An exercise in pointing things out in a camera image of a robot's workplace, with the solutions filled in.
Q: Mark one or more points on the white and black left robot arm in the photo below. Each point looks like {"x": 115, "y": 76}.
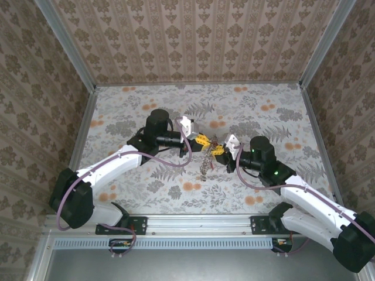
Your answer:
{"x": 111, "y": 164}

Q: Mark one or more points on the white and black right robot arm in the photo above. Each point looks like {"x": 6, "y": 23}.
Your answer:
{"x": 313, "y": 202}

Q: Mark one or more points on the aluminium table edge strip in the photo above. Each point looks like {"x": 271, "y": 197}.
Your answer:
{"x": 82, "y": 137}
{"x": 322, "y": 140}

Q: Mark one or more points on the grey metal sheet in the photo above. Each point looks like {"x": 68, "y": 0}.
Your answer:
{"x": 199, "y": 266}

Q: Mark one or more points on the aluminium mounting rail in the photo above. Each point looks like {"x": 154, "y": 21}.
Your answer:
{"x": 199, "y": 224}

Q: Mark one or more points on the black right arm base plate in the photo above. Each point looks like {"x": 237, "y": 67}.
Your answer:
{"x": 257, "y": 225}

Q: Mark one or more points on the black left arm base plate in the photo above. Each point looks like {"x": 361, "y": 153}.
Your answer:
{"x": 140, "y": 225}

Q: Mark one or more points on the aluminium corner post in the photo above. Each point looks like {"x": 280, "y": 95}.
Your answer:
{"x": 67, "y": 47}
{"x": 319, "y": 44}

